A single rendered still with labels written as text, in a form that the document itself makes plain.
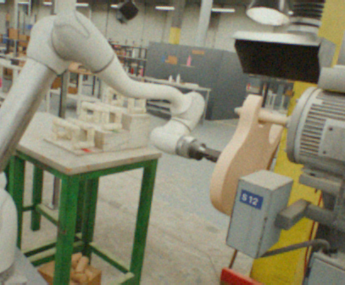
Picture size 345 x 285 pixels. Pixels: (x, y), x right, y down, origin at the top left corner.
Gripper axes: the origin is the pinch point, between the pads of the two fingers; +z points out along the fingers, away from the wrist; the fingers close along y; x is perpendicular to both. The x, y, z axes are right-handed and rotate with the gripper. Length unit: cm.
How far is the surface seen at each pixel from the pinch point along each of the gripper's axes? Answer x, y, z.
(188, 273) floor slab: -63, -113, -52
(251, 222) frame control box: -18.3, 25.9, 21.0
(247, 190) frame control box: -11.1, 29.5, 18.1
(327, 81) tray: 28.5, 18.7, 23.1
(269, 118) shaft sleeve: 17.7, 6.7, 6.5
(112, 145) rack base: -10, -5, -66
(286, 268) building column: -30, -117, 5
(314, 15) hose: 52, 17, 10
